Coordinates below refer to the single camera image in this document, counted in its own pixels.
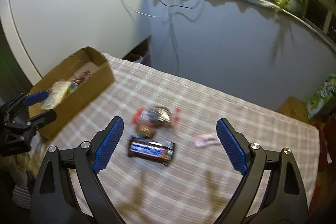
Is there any red dark plum snack bag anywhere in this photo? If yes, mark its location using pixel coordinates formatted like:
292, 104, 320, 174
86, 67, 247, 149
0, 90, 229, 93
74, 70, 92, 83

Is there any beige tofu snack packet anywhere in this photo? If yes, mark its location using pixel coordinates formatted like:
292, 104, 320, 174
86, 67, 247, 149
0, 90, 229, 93
41, 80, 71, 110

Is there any pink candy packet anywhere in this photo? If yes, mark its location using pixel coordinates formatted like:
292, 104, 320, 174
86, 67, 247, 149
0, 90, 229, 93
194, 133, 221, 148

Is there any cardboard box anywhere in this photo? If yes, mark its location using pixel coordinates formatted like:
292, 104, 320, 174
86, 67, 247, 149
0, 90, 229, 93
29, 47, 114, 139

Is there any plaid tablecloth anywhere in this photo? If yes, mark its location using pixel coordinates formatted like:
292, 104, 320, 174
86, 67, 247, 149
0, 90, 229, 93
30, 55, 319, 223

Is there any green tissue box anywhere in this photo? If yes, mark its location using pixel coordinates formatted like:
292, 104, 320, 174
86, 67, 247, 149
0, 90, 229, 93
306, 74, 335, 120

